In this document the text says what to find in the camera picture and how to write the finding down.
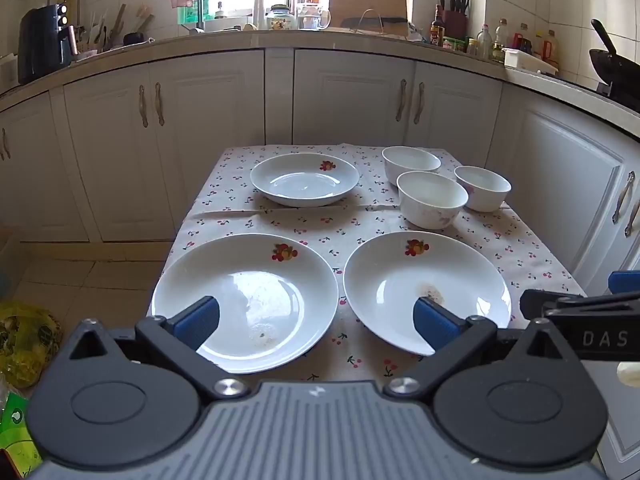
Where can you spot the dark sauce bottle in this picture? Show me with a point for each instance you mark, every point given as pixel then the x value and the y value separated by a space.
pixel 437 30

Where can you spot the metal kitchen faucet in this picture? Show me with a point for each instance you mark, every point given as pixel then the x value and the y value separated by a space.
pixel 200 10

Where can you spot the black stove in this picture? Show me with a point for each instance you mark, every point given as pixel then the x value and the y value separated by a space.
pixel 625 97

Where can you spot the cherry print tablecloth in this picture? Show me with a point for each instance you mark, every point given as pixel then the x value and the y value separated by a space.
pixel 300 220

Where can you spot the black air fryer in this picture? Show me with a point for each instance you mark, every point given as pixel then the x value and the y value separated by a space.
pixel 42 45

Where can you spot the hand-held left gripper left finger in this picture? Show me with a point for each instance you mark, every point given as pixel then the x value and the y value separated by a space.
pixel 200 317

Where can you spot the grey kitchen countertop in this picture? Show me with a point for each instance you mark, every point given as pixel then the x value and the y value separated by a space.
pixel 350 37

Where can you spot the clear glass pitcher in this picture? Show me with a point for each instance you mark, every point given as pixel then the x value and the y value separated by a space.
pixel 312 17

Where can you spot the stack of white cups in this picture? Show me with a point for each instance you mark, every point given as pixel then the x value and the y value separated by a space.
pixel 258 7

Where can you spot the white fruit print plate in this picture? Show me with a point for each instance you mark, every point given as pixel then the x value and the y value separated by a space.
pixel 400 280
pixel 300 182
pixel 280 280

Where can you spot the white floral bowl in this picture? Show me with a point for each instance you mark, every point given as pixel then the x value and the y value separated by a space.
pixel 400 160
pixel 430 210
pixel 487 197

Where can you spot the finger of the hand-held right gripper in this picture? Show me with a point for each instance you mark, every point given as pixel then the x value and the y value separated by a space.
pixel 537 302
pixel 625 281

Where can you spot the clear glass bottle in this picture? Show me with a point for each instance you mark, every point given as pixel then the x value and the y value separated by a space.
pixel 484 42

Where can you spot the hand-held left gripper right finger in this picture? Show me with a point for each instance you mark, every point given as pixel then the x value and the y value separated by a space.
pixel 432 322

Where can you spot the knife block with knives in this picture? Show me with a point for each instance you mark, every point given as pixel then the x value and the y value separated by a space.
pixel 456 22

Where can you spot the glass jar with lid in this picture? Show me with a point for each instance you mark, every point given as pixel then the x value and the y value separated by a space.
pixel 279 19

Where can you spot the green lidded jar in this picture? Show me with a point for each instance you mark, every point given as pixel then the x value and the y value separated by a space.
pixel 452 44

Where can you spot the black wok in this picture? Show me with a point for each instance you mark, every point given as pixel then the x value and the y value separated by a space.
pixel 612 65

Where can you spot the green plastic packaging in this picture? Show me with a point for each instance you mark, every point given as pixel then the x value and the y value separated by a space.
pixel 15 425

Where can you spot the person's right hand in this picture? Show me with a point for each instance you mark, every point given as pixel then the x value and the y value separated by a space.
pixel 629 375

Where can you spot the dish rack with utensils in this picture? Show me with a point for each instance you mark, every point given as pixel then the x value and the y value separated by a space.
pixel 107 35

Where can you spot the tall oil bottle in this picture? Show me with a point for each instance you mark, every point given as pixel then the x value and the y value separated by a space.
pixel 499 40

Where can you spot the white plastic tray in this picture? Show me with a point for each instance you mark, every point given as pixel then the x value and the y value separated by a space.
pixel 525 60

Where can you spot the wooden cutting board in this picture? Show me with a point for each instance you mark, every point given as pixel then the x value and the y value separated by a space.
pixel 367 2

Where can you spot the yellow plastic bag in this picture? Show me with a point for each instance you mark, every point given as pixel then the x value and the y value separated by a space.
pixel 25 340

